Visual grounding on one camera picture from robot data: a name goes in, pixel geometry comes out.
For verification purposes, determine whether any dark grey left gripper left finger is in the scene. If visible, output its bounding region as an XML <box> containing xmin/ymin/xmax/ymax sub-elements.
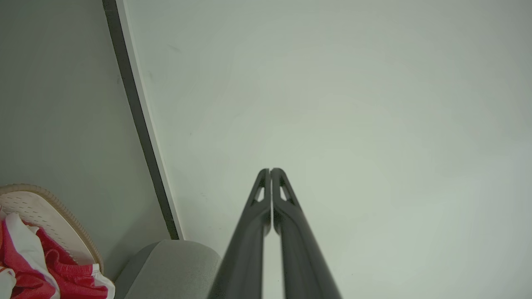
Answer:
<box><xmin>208</xmin><ymin>168</ymin><xmax>271</xmax><ymax>299</ymax></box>

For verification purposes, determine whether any red and white sports jersey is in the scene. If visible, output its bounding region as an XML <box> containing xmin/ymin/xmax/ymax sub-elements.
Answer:
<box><xmin>0</xmin><ymin>210</ymin><xmax>116</xmax><ymax>299</ymax></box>

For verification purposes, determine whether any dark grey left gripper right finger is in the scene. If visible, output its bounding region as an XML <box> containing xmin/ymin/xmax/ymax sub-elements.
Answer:
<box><xmin>271</xmin><ymin>168</ymin><xmax>342</xmax><ymax>299</ymax></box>

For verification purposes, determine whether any grey fabric sofa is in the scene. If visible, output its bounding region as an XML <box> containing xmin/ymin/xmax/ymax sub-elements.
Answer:
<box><xmin>114</xmin><ymin>240</ymin><xmax>223</xmax><ymax>299</ymax></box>

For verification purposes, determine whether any black and white baseboard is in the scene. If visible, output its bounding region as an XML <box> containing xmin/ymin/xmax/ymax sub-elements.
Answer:
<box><xmin>102</xmin><ymin>0</ymin><xmax>185</xmax><ymax>240</ymax></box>

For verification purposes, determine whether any white basket with woven rim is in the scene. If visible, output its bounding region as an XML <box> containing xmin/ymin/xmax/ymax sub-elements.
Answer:
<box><xmin>0</xmin><ymin>184</ymin><xmax>104</xmax><ymax>274</ymax></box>

